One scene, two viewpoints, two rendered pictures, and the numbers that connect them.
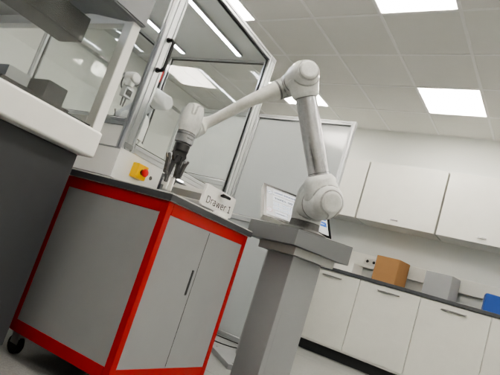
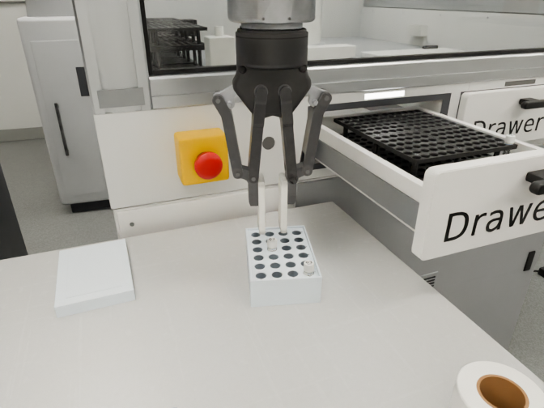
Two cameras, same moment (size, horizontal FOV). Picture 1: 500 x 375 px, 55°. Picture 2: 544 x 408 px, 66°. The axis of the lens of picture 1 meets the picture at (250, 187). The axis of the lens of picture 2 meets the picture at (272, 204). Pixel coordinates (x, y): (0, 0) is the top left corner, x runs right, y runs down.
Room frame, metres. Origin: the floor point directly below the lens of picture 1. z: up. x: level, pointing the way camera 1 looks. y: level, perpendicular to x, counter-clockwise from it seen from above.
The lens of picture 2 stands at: (1.89, 0.09, 1.09)
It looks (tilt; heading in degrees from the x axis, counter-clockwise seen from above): 26 degrees down; 37
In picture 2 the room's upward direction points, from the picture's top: straight up
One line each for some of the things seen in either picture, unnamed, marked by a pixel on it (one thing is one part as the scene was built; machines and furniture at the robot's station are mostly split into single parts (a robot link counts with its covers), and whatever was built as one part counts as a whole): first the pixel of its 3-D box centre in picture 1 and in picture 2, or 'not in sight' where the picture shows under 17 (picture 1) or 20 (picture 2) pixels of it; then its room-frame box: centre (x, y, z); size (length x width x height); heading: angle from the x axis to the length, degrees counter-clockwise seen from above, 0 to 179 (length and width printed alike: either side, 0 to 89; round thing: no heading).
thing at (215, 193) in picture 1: (218, 201); (520, 196); (2.44, 0.13, 0.87); 0.29 x 0.02 x 0.11; 148
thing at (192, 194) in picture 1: (186, 195); (410, 150); (2.55, 0.31, 0.86); 0.40 x 0.26 x 0.06; 58
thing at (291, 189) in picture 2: not in sight; (298, 182); (2.28, 0.35, 0.89); 0.03 x 0.01 x 0.05; 133
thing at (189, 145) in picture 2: (139, 171); (202, 156); (2.30, 0.53, 0.88); 0.07 x 0.05 x 0.07; 148
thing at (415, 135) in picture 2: not in sight; (414, 149); (2.54, 0.30, 0.87); 0.22 x 0.18 x 0.06; 58
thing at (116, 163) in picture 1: (120, 178); (294, 82); (2.87, 0.77, 0.87); 1.02 x 0.95 x 0.14; 148
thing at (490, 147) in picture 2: not in sight; (464, 151); (2.49, 0.22, 0.90); 0.18 x 0.02 x 0.01; 148
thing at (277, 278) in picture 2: not in sight; (279, 262); (2.26, 0.36, 0.78); 0.12 x 0.08 x 0.04; 43
